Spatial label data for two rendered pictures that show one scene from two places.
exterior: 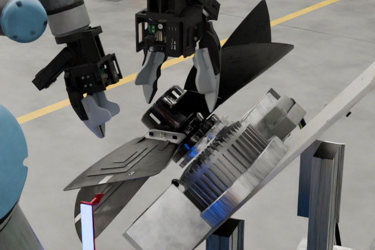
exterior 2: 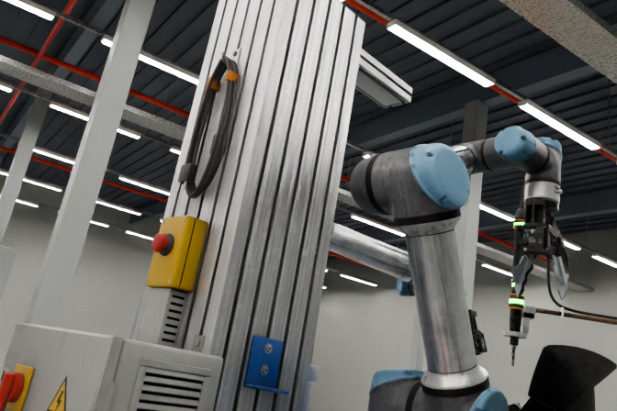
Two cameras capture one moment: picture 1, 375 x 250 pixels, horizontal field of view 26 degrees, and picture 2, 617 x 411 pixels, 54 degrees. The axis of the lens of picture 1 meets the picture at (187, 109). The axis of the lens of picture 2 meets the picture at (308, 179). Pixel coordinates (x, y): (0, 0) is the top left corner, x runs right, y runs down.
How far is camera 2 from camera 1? 75 cm
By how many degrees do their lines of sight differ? 44
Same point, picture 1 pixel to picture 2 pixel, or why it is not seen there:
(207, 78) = (560, 272)
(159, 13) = (532, 222)
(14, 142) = (465, 177)
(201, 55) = (556, 260)
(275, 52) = (601, 367)
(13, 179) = (462, 193)
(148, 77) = (519, 278)
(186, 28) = (549, 230)
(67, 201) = not seen: outside the picture
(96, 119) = not seen: hidden behind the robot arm
